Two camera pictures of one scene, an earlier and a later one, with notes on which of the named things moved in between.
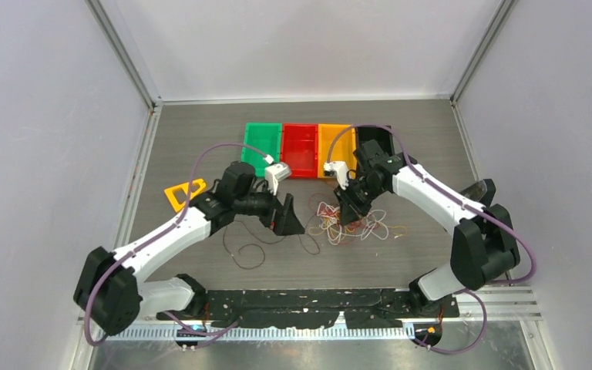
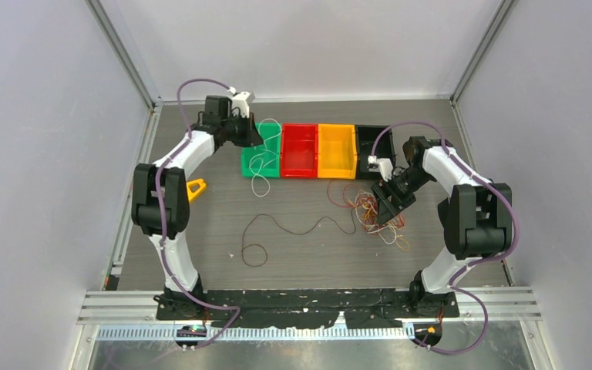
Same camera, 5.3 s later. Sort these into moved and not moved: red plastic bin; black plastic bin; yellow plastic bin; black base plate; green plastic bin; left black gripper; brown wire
Moved: left black gripper; brown wire
Not moved: black plastic bin; red plastic bin; yellow plastic bin; green plastic bin; black base plate
